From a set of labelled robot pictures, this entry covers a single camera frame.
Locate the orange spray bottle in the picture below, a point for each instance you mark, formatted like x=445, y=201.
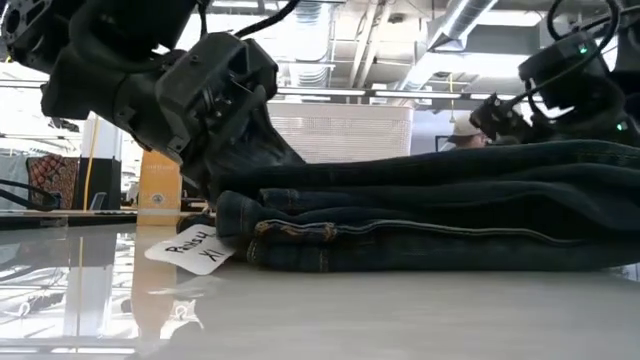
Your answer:
x=160, y=195

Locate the person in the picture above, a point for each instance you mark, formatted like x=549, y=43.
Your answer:
x=467, y=137

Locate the dark blue denim jeans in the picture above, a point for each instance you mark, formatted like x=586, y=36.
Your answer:
x=450, y=210

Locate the white handwritten paper tag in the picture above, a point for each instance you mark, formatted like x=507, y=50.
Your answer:
x=192, y=247

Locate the red patterned cloth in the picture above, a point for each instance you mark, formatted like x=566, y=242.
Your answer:
x=52, y=180

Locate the black cabinet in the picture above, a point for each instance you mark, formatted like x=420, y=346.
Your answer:
x=107, y=185

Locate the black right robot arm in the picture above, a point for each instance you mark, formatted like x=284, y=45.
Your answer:
x=570, y=65

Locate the white plastic laundry basket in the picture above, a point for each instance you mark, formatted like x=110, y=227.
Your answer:
x=340, y=132

